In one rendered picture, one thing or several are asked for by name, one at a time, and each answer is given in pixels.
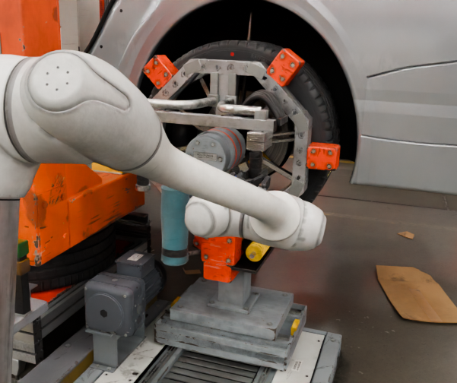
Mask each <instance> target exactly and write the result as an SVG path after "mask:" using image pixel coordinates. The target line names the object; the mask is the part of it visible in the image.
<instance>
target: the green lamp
mask: <svg viewBox="0 0 457 383"><path fill-rule="evenodd" d="M28 253H29V245H28V240H26V239H18V244H17V258H22V257H24V256H25V255H27V254H28Z"/></svg>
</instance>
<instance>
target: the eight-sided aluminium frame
mask: <svg viewBox="0 0 457 383"><path fill-rule="evenodd" d="M268 67H269V66H268V65H267V64H266V63H265V62H257V61H253V62H250V61H234V60H217V59H190V60H188V61H187V63H185V64H184V65H183V67H182V68H181V69H180V70H179V71H178V72H177V73H176V74H175V75H174V76H173V77H172V78H171V79H170V80H169V82H168V83H167V84H166V85H165V86H164V87H163V88H162V89H161V90H160V91H159V92H158V93H157V94H156V95H155V96H154V97H153V99H159V100H175V99H176V98H177V97H178V96H179V95H180V94H181V93H182V91H183V90H184V89H185V88H186V87H187V86H188V85H189V84H190V83H191V82H192V81H193V80H194V79H195V78H196V77H197V76H198V75H199V74H200V73H206V74H210V73H211V72H215V73H218V74H236V75H246V76H254V77H255V78H256V79H257V80H258V81H259V83H260V84H261V85H262V86H263V87H264V88H265V89H266V90H267V91H269V92H272V93H273V94H274V95H275V96H276V97H277V98H278V100H279V102H280V104H281V107H282V109H283V110H284V112H285V113H286V114H287V115H288V116H289V118H290V119H291V120H292V121H293V122H294V124H295V136H294V158H293V170H292V182H291V186H290V187H288V188H287V189H286V190H284V192H286V193H288V194H289V195H293V196H295V197H300V196H301V195H302V194H303V193H304V192H305V191H306V189H307V184H308V174H309V169H307V168H306V155H307V147H308V146H309V145H310V144H311V134H312V127H313V125H312V123H313V117H312V116H311V115H310V114H309V113H308V111H307V110H305V108H304V107H303V106H302V105H301V104H300V102H299V101H298V100H297V99H296V97H295V96H294V95H293V94H292V93H291V92H290V91H289V90H288V89H287V87H286V86H284V87H281V86H280V85H279V84H278V83H277V82H276V81H275V80H274V79H273V78H271V77H270V76H269V75H268V74H266V71H267V69H268ZM149 181H152V183H153V184H154V185H155V186H156V188H157V189H158V190H159V191H160V193H161V192H162V191H161V186H162V184H160V183H158V182H155V181H153V180H150V179H149Z"/></svg>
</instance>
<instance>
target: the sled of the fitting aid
mask: <svg viewBox="0 0 457 383"><path fill-rule="evenodd" d="M191 286H192V284H191V285H190V286H189V288H190V287H191ZM189 288H188V289H189ZM188 289H187V290H188ZM187 290H186V291H187ZM186 291H185V292H186ZM185 292H184V293H185ZM184 293H183V294H184ZM183 294H182V295H183ZM182 295H181V296H178V297H177V298H176V299H175V300H174V301H173V302H172V303H171V306H170V307H169V308H168V309H167V310H166V312H165V313H164V314H163V315H162V316H161V317H160V318H159V319H158V320H157V321H156V322H155V323H154V342H156V343H161V344H166V345H169V346H173V347H179V348H183V349H187V350H193V351H196V352H200V353H207V354H210V355H214V356H220V357H224V358H227V359H233V360H237V361H240V362H247V363H251V364H254V365H258V366H264V367H268V368H272V369H278V370H281V371H286V370H287V367H288V365H289V363H290V360H291V357H292V355H293V353H294V350H295V348H296V345H297V342H298V340H299V338H300V335H301V333H302V330H303V327H304V325H305V323H306V310H307V305H302V304H297V303H293V305H292V306H291V308H290V311H289V312H288V315H287V317H286V319H285V321H284V323H283V325H282V327H281V329H280V331H279V333H278V336H277V338H276V340H275V341H273V340H267V339H263V338H259V337H252V336H248V335H245V334H238V333H233V332H229V331H222V330H219V329H215V328H208V327H204V326H200V325H196V324H190V323H185V322H181V321H175V320H171V319H170V309H171V308H172V306H173V305H174V304H175V303H176V302H177V301H178V300H179V299H180V298H181V297H182Z"/></svg>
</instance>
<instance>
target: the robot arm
mask: <svg viewBox="0 0 457 383"><path fill-rule="evenodd" d="M41 163H70V164H87V165H89V164H92V163H98V164H100V165H103V166H107V167H109V168H111V169H114V170H116V171H120V172H124V173H131V174H135V175H138V176H142V177H145V178H147V179H150V180H153V181H155V182H158V183H160V184H162V185H165V186H167V187H170V188H173V189H176V190H177V191H180V192H183V193H186V194H188V195H191V196H192V197H191V198H190V200H189V202H188V204H187V205H186V213H185V225H186V227H187V229H188V230H189V231H190V232H191V233H192V234H194V235H195V236H199V237H203V238H214V237H224V236H232V237H240V238H244V239H249V240H252V241H254V242H257V243H259V244H263V245H267V246H271V247H275V248H281V249H286V250H291V251H306V250H310V249H314V248H315V247H316V246H318V245H320V244H321V242H322V238H323V235H324V232H325V225H326V216H325V215H324V213H323V211H322V210H320V209H319V208H318V207H317V206H315V205H314V204H311V203H309V202H308V201H303V200H302V199H301V198H298V197H295V196H293V195H289V194H288V193H286V192H283V191H267V189H268V187H269V186H270V180H271V177H270V176H268V169H267V168H264V169H263V170H262V171H261V172H260V173H258V176H257V177H255V178H254V179H249V168H248V169H247V170H245V171H243V170H239V173H238V174H236V173H230V174H228V173H226V172H224V171H221V170H219V169H217V168H215V167H213V166H210V165H208V164H207V163H203V162H202V161H200V160H197V159H195V158H194V157H191V156H189V155H187V154H185V153H183V152H182V151H180V150H178V149H177V148H175V147H174V146H173V145H172V144H171V143H170V141H169V140H168V137H167V135H166V133H165V131H164V129H163V126H162V123H161V121H160V119H159V117H158V116H157V114H156V112H155V111H154V110H153V108H152V106H151V104H150V103H149V101H148V99H147V98H146V96H145V95H144V94H143V93H142V92H141V91H140V90H139V89H138V88H137V87H136V86H135V85H134V84H133V83H132V82H131V81H130V80H129V79H128V78H127V77H126V76H125V75H123V74H122V73H121V72H120V71H118V70H117V69H116V68H114V67H113V66H112V65H110V64H109V63H107V62H105V61H104V60H102V59H99V58H97V57H95V56H93V55H89V54H87V53H84V52H79V51H74V50H67V49H65V50H56V51H52V52H48V53H46V54H45V55H42V56H41V57H25V56H19V55H0V383H11V371H12V355H13V339H14V307H15V291H16V275H17V244H18V227H19V211H20V198H24V197H25V195H26V194H27V193H28V192H29V190H30V188H31V185H32V183H33V179H34V177H35V175H36V172H37V170H38V169H39V167H40V164H41Z"/></svg>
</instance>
